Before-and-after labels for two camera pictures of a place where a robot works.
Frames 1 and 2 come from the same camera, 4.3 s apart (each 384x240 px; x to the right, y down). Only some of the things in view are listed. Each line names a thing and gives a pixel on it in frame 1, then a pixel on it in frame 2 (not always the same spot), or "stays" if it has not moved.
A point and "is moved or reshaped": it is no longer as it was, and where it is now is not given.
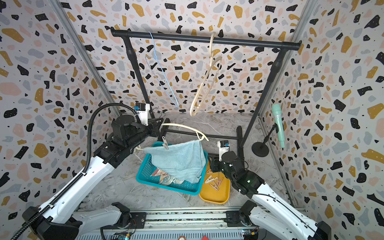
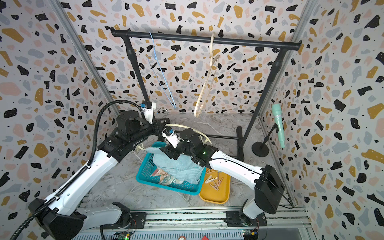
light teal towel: (187, 159) stays
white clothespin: (209, 179) stays
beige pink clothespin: (215, 186) stays
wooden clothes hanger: (208, 78) is moved or reshaped
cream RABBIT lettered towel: (165, 179) stays
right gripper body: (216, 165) -> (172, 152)
